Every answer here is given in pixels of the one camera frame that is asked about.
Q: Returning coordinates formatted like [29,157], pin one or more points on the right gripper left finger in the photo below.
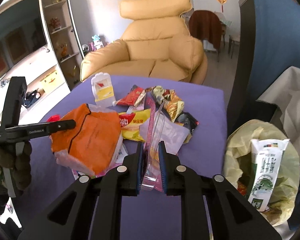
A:
[140,166]

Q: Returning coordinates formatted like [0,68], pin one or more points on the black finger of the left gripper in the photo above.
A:
[62,125]

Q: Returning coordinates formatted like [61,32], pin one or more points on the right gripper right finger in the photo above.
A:
[163,167]

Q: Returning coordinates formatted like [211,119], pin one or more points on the yellow nabati wafer bag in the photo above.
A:
[131,122]

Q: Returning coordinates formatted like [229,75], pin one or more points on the clear pink plastic wrapper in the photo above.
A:
[172,134]

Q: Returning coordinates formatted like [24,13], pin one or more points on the orange snack bag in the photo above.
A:
[93,145]

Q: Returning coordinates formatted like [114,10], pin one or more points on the white green tissue pack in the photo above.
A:
[266,156]

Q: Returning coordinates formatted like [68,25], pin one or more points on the green trash bag bin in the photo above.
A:
[237,168]

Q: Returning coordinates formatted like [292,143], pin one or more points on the left gloved hand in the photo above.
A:
[20,168]

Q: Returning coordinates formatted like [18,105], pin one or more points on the black crumpled wrapper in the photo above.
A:
[188,121]

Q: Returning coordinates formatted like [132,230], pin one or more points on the red snack wrapper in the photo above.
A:
[133,98]

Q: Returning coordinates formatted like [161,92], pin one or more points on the gold floral crumpled wrapper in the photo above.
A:
[172,104]

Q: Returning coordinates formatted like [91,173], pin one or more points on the white yellow clear package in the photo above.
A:
[103,90]

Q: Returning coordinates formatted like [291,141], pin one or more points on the white display shelf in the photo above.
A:
[64,38]

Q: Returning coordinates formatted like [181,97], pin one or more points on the tan leather armchair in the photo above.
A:
[157,43]

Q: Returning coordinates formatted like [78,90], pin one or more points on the chair with brown cloth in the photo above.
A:
[206,25]

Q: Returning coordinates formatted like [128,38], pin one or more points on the grey cloth on chair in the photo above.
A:
[285,93]

